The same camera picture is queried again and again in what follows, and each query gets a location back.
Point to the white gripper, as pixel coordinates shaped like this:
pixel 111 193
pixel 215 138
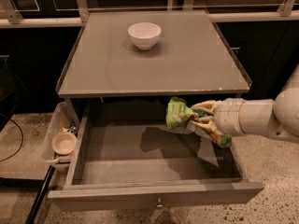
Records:
pixel 230 116

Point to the green rice chip bag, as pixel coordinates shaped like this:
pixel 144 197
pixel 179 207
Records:
pixel 178 114

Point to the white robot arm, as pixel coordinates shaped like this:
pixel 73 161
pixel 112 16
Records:
pixel 275 119

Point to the open grey top drawer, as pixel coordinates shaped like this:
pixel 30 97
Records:
pixel 128 161

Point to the grey cabinet with glass top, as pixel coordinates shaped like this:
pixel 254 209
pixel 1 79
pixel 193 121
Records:
pixel 191 57

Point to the metal drawer knob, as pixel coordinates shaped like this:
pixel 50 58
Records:
pixel 159 204

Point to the white ceramic bowl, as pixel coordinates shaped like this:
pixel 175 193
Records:
pixel 144 35

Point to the small beige bowl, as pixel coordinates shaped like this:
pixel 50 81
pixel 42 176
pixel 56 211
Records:
pixel 63 143

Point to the clear plastic storage bin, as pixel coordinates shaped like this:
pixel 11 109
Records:
pixel 61 121

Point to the metal railing frame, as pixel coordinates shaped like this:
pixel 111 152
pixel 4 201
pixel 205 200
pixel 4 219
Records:
pixel 46 12

